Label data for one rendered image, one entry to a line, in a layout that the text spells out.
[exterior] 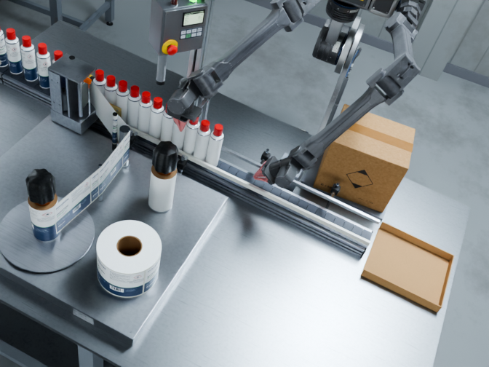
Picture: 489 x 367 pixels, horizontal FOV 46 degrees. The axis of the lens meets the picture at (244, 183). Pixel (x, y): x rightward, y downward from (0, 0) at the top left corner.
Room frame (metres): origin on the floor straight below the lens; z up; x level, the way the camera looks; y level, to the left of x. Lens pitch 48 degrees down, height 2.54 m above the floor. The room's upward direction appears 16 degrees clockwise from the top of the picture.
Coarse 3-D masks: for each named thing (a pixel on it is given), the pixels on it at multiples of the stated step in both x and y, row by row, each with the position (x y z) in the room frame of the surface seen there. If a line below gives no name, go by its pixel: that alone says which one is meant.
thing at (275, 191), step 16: (240, 176) 1.52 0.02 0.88; (256, 192) 1.46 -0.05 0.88; (272, 192) 1.49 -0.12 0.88; (288, 208) 1.43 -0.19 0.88; (304, 208) 1.45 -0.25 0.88; (320, 208) 1.47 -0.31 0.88; (320, 224) 1.39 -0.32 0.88; (336, 224) 1.42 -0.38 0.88; (352, 224) 1.44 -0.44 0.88; (352, 240) 1.36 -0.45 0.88
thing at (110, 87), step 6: (108, 78) 1.64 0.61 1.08; (114, 78) 1.65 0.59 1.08; (108, 84) 1.63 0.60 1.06; (114, 84) 1.64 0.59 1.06; (108, 90) 1.62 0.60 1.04; (114, 90) 1.63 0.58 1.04; (108, 96) 1.62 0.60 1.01; (114, 96) 1.63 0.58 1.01; (108, 102) 1.62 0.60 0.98; (114, 102) 1.63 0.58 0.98
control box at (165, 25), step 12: (156, 0) 1.64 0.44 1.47; (168, 0) 1.65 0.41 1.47; (180, 0) 1.67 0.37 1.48; (156, 12) 1.62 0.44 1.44; (168, 12) 1.60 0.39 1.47; (180, 12) 1.63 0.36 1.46; (204, 12) 1.69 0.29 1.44; (156, 24) 1.62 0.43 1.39; (168, 24) 1.60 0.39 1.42; (180, 24) 1.63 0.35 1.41; (204, 24) 1.70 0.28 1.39; (156, 36) 1.61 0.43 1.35; (168, 36) 1.60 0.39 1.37; (156, 48) 1.61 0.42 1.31; (180, 48) 1.64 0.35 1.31; (192, 48) 1.67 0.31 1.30
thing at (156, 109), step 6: (156, 102) 1.58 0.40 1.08; (156, 108) 1.58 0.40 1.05; (162, 108) 1.60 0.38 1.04; (150, 114) 1.59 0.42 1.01; (156, 114) 1.57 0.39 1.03; (162, 114) 1.59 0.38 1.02; (150, 120) 1.58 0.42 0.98; (156, 120) 1.57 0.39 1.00; (150, 126) 1.58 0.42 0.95; (156, 126) 1.58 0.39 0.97; (150, 132) 1.58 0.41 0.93; (156, 132) 1.58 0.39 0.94
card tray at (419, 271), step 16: (384, 224) 1.50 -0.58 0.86; (384, 240) 1.44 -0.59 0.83; (400, 240) 1.47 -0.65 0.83; (416, 240) 1.47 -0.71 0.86; (368, 256) 1.34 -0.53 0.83; (384, 256) 1.37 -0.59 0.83; (400, 256) 1.39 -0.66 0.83; (416, 256) 1.41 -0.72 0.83; (432, 256) 1.43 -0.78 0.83; (448, 256) 1.44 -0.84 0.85; (368, 272) 1.25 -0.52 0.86; (384, 272) 1.29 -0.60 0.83; (400, 272) 1.31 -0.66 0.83; (416, 272) 1.33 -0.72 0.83; (432, 272) 1.35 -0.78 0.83; (448, 272) 1.35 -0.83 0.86; (400, 288) 1.22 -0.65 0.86; (416, 288) 1.26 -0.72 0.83; (432, 288) 1.28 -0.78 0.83; (432, 304) 1.19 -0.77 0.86
